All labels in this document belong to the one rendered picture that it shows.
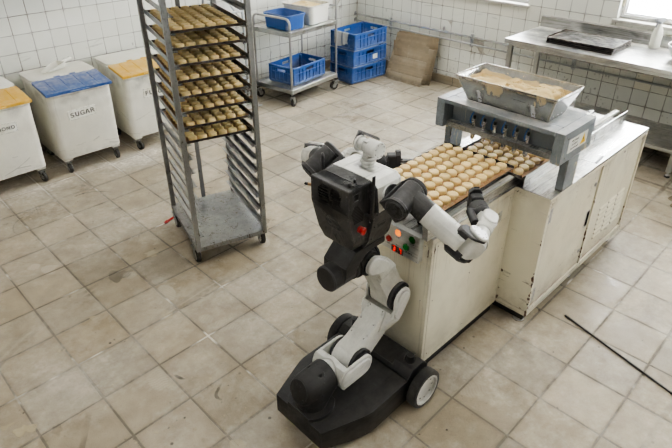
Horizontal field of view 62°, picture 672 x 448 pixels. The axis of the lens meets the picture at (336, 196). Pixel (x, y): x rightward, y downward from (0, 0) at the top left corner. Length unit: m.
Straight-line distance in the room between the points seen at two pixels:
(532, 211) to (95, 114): 3.65
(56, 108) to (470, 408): 3.81
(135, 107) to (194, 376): 2.93
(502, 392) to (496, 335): 0.40
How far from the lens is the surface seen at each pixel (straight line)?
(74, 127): 5.15
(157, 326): 3.39
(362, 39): 6.87
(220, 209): 4.06
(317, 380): 2.51
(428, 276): 2.58
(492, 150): 3.16
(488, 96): 2.99
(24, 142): 5.05
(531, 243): 3.08
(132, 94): 5.29
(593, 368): 3.30
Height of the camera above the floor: 2.21
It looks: 30 degrees down
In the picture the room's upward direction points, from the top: straight up
